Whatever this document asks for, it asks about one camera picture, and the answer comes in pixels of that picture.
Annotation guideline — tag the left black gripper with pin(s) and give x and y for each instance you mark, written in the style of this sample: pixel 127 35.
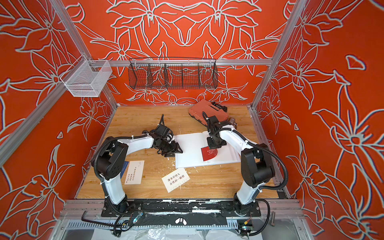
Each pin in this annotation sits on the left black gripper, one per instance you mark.
pixel 173 148

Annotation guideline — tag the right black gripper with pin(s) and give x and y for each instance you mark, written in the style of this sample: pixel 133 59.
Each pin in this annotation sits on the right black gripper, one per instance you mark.
pixel 212 145

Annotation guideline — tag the red photo card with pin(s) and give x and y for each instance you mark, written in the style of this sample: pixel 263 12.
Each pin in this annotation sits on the red photo card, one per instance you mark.
pixel 208 153

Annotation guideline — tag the white photo album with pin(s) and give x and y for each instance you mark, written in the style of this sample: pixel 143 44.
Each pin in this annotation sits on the white photo album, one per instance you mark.
pixel 191 145

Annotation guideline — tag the white card red text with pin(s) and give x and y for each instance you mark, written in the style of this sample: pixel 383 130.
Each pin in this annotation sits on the white card red text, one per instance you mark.
pixel 175 179

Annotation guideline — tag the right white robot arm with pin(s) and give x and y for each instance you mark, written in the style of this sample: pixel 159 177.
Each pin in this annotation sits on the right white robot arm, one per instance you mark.
pixel 257 166

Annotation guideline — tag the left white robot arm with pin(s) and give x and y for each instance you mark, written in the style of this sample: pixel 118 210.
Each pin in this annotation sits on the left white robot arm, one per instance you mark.
pixel 109 160

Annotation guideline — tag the orange plastic tool case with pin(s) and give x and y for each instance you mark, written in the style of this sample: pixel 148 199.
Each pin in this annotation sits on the orange plastic tool case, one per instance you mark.
pixel 211 109

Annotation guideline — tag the cream card small text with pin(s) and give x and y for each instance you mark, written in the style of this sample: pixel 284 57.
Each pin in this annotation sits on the cream card small text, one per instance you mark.
pixel 134 173

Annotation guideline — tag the dark blue card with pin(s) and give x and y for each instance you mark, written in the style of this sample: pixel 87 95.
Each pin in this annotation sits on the dark blue card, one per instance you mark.
pixel 125 165

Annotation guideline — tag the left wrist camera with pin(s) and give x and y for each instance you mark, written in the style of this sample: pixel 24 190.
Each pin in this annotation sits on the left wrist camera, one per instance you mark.
pixel 164 132

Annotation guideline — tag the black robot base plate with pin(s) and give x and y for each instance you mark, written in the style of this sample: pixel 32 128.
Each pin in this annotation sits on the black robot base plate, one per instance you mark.
pixel 221 207

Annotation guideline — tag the black wire wall basket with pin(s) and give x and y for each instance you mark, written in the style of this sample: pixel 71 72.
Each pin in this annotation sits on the black wire wall basket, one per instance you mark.
pixel 173 74

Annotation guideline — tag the clear mesh wall basket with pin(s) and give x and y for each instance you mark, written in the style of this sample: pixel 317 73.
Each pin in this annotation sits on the clear mesh wall basket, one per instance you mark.
pixel 84 80

